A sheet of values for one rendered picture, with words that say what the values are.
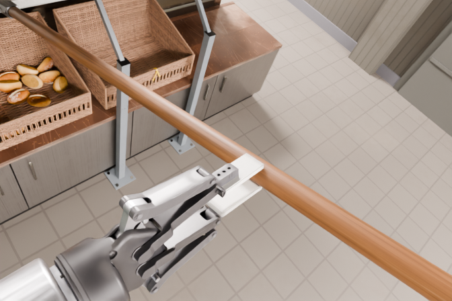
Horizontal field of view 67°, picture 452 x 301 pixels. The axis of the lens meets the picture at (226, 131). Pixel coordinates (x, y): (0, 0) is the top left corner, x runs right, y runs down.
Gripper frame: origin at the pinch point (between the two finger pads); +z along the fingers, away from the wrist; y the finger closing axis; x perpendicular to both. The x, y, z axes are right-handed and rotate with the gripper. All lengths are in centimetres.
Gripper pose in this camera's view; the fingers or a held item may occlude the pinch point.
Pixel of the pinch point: (235, 183)
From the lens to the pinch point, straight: 42.0
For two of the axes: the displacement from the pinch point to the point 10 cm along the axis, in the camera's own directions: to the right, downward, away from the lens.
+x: 6.9, 4.3, -5.8
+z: 7.2, -4.0, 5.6
